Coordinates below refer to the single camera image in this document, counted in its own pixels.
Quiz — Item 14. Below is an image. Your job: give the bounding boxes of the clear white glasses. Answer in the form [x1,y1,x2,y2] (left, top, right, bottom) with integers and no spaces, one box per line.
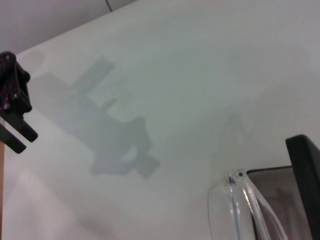
[207,169,291,240]

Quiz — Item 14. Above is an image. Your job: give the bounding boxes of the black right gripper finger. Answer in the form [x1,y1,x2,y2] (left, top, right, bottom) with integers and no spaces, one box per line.
[0,51,40,154]

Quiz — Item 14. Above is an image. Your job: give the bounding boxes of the black glasses case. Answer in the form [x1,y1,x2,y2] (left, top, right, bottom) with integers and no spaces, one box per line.
[246,134,320,240]

